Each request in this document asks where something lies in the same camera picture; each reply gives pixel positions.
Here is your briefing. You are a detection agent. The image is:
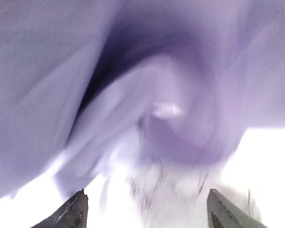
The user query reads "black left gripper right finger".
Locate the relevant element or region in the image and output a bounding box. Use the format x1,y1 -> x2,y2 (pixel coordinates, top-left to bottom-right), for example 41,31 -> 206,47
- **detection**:
207,189 -> 266,228

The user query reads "lilac folding umbrella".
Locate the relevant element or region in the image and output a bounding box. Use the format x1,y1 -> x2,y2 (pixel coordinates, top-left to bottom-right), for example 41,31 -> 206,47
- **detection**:
0,0 -> 285,205

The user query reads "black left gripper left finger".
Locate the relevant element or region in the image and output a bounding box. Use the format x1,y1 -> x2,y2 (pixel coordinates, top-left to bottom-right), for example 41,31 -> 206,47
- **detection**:
32,189 -> 88,228

